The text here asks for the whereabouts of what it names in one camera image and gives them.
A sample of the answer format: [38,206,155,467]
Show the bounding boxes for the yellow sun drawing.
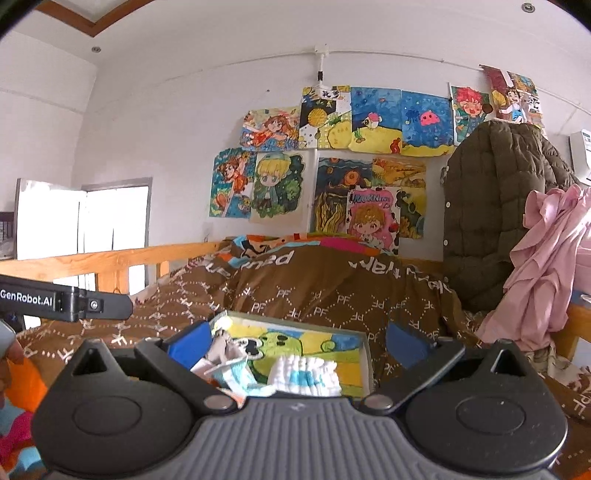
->
[299,85,352,150]

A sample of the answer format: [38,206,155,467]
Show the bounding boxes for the orange pink printed cloth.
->
[0,357,51,476]

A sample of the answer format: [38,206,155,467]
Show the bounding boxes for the person's left hand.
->
[0,339,25,409]

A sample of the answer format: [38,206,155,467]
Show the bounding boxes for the light blue face mask pack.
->
[191,357,278,398]

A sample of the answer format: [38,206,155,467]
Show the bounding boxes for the blue sea fish painting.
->
[348,87,456,158]

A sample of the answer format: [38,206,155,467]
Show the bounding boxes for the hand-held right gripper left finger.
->
[69,320,244,415]

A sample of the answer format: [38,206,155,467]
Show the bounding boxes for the wooden bed rail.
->
[0,241,222,296]

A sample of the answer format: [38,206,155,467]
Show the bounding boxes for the white wall hook with cord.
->
[314,44,331,84]

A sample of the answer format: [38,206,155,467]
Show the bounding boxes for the wooden bed post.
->
[551,302,591,361]

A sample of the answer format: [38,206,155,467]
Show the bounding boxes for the white and blue fuzzy socks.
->
[268,356,342,398]

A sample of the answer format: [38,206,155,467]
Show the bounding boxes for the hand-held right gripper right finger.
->
[358,320,530,415]

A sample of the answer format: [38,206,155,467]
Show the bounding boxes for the orange-haired swimming girl drawing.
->
[241,107,302,151]

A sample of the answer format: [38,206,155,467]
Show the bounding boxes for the window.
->
[14,178,153,294]

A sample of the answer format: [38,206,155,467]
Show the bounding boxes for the orange-haired girl blue drawing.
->
[209,148,258,220]

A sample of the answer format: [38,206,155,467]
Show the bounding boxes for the white plastic bag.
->
[205,330,252,365]

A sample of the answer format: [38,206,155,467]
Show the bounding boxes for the blond character pink drawing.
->
[346,187,402,256]

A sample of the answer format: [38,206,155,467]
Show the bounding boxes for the dark green yellow painting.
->
[397,187,426,240]

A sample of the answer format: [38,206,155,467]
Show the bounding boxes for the brown patterned blanket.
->
[16,244,591,462]

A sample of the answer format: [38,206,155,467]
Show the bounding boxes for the dark blue starry painting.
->
[314,157,375,234]

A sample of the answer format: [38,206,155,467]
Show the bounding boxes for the pink garment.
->
[475,184,591,354]

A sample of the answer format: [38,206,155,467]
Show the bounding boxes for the red-haired character drawing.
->
[449,83,493,147]

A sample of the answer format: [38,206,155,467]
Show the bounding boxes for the orange teal printed blanket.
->
[217,233,393,278]

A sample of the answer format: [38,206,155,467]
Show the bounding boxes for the olive puffer jacket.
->
[441,121,580,315]

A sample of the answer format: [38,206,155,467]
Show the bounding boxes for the brown-haired character poster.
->
[480,65,542,126]

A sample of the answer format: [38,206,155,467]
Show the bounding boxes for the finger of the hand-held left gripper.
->
[85,289,135,320]

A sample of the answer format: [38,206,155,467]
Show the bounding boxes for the orange landscape painting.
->
[372,157,428,190]

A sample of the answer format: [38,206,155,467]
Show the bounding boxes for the blond boy green drawing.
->
[250,152,309,225]

